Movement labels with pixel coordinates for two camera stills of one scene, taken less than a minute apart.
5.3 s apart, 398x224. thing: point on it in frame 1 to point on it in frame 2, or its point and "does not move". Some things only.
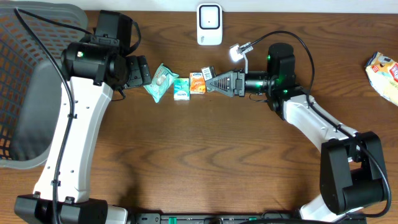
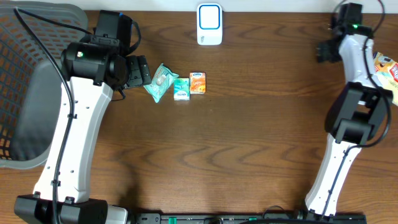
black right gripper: [232, 82] to [323, 53]
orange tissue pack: [197, 83] does not move
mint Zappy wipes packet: [159, 81] does not move
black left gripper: [140, 70] does not move
